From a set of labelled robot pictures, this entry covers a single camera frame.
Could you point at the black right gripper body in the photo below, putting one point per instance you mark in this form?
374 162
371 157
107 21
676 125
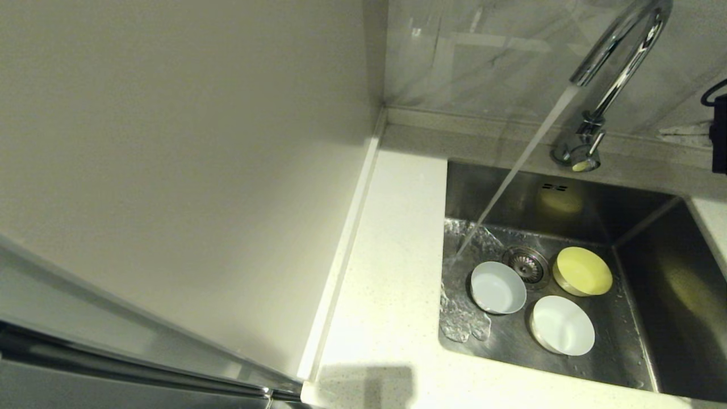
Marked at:
720 136

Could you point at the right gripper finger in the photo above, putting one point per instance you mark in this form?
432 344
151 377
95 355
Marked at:
690 130
696 142

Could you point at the chrome gooseneck faucet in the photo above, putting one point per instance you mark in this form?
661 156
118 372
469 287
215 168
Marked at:
590 133

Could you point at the yellow bowl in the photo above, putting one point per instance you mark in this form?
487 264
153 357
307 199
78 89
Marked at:
585 272

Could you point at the white bowl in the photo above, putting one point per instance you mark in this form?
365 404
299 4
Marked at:
562 326

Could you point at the pale blue bowl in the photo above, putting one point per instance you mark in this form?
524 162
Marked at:
498 288

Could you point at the stainless steel sink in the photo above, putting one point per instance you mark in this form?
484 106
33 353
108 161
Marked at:
653 272

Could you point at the metal sink drain strainer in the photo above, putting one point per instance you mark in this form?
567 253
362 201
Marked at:
529 266

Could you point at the white counter edge strip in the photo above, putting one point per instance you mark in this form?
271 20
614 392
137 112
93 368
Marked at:
347 238

